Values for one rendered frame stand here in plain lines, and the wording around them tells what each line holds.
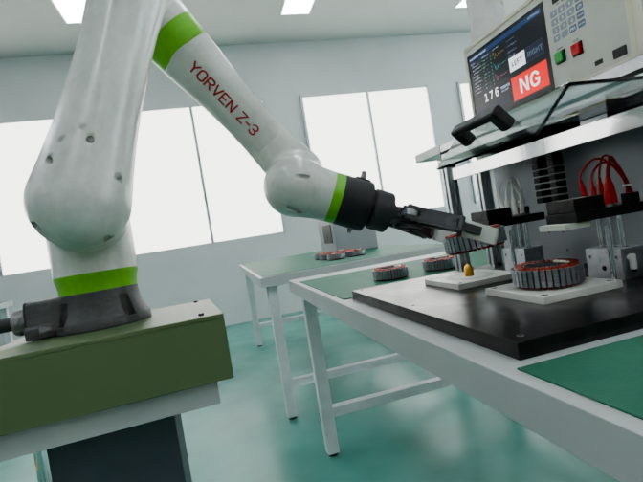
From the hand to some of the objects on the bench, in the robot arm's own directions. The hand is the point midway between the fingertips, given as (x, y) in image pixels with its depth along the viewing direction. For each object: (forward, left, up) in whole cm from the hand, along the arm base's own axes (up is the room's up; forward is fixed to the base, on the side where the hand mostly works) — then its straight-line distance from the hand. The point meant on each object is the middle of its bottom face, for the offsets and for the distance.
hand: (471, 236), depth 83 cm
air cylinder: (+22, +14, -10) cm, 28 cm away
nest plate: (+7, -9, -11) cm, 16 cm away
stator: (+7, +58, -11) cm, 59 cm away
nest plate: (+8, +15, -10) cm, 20 cm away
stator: (+7, -9, -10) cm, 15 cm away
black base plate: (+9, +3, -13) cm, 16 cm away
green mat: (+32, +67, -11) cm, 75 cm away
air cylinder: (+22, -10, -11) cm, 26 cm away
